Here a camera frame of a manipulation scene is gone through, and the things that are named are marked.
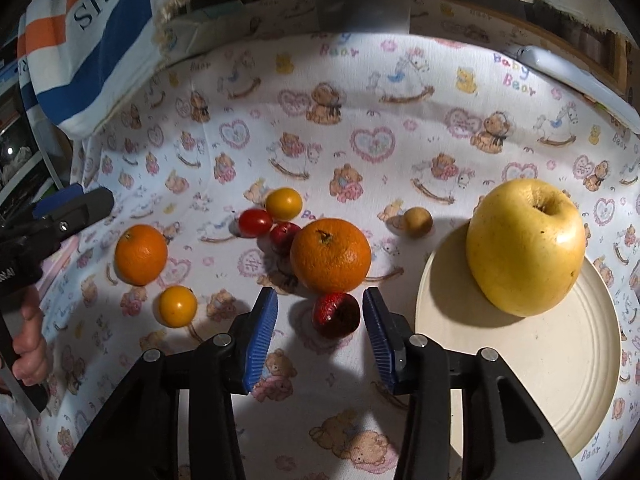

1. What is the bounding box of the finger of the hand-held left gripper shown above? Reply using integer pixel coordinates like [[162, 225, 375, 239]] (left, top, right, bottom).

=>
[[47, 187, 115, 238], [32, 183, 85, 218]]

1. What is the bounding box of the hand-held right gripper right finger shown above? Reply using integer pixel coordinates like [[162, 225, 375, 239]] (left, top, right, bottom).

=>
[[362, 287, 583, 480]]

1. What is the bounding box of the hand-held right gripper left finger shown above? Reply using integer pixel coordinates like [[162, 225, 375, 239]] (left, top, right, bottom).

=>
[[59, 287, 279, 480]]

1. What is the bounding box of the dark red jujube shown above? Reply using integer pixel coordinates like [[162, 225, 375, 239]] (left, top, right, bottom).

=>
[[312, 292, 362, 338]]

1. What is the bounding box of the small orange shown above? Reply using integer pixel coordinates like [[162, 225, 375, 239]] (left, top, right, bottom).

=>
[[114, 224, 169, 287]]

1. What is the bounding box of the yellow cherry tomato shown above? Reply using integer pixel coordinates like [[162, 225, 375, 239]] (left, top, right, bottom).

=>
[[265, 187, 304, 221], [159, 285, 198, 328]]

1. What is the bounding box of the large orange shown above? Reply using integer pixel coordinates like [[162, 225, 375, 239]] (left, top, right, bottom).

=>
[[290, 217, 372, 294]]

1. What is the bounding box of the red cherry tomato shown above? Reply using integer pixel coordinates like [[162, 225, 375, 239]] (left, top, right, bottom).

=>
[[237, 208, 274, 238], [270, 222, 303, 256]]

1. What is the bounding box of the small brown longan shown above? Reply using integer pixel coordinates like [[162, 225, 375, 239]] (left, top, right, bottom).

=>
[[403, 207, 434, 237]]

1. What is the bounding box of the cream ceramic plate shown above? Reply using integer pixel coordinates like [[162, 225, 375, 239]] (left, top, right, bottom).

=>
[[415, 222, 628, 458]]

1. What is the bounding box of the yellow apple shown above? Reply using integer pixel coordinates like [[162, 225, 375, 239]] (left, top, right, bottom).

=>
[[466, 178, 587, 318]]

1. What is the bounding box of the person's left hand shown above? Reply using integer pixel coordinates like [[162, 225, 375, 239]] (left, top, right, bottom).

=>
[[11, 285, 48, 386]]

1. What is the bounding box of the striped cloth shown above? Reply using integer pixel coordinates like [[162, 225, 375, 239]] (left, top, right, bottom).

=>
[[17, 0, 640, 138]]

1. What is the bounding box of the bear print blanket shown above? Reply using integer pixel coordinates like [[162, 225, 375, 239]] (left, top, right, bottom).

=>
[[0, 0, 640, 480]]

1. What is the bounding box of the white plastic device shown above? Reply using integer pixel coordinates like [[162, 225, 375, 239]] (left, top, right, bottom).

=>
[[517, 45, 613, 106]]

